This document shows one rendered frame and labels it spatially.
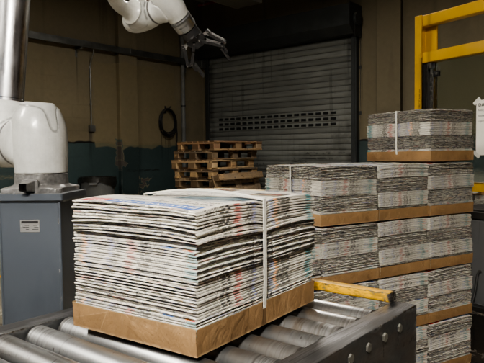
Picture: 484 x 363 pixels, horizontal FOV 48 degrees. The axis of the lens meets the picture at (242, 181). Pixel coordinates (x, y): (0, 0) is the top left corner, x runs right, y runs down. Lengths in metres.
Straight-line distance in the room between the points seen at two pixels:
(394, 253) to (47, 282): 1.33
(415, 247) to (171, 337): 1.66
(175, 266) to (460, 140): 1.90
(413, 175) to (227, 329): 1.58
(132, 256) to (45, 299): 0.85
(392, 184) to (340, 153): 7.12
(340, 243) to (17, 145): 1.18
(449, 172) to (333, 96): 7.05
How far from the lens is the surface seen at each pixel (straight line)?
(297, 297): 1.08
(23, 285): 1.75
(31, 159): 1.70
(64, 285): 1.72
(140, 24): 2.31
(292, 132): 9.87
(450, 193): 2.53
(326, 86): 9.56
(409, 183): 2.33
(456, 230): 2.58
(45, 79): 9.15
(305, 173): 2.08
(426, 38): 3.29
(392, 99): 8.96
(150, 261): 0.88
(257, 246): 0.95
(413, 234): 2.38
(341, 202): 2.08
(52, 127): 1.72
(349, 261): 2.14
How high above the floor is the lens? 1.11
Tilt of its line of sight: 3 degrees down
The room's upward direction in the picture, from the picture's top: 1 degrees counter-clockwise
